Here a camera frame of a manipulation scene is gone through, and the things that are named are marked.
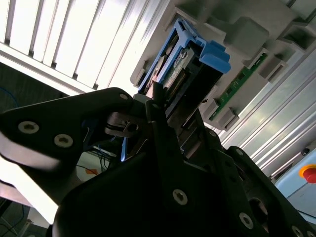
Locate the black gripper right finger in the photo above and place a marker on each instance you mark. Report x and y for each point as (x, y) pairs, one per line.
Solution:
(247, 177)

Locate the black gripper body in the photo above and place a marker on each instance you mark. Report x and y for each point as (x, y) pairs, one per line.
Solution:
(123, 209)

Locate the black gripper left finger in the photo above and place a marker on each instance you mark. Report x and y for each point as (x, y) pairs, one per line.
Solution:
(74, 116)

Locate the hard disk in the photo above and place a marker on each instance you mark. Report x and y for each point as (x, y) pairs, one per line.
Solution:
(214, 59)

